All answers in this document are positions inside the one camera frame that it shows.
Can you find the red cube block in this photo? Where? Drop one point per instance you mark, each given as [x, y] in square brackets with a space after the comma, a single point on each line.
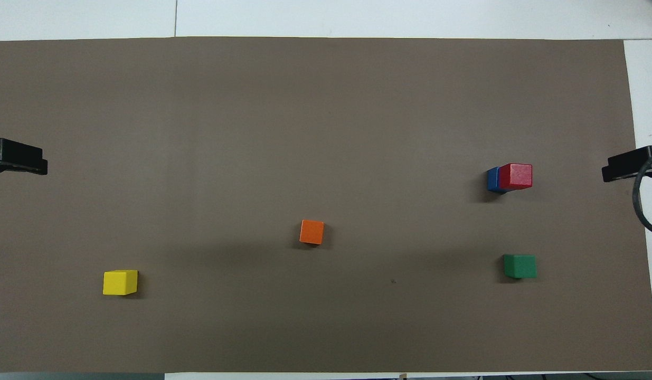
[516, 177]

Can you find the blue cube block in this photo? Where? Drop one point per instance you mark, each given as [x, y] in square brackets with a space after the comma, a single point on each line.
[493, 180]

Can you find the green cube block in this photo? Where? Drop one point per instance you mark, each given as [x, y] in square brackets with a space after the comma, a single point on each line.
[520, 266]

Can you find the yellow cube block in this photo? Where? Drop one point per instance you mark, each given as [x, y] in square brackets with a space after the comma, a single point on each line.
[120, 282]

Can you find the orange cube block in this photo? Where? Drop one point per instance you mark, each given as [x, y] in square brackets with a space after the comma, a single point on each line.
[311, 232]

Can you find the brown table mat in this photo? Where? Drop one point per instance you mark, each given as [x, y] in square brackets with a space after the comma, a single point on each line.
[304, 105]

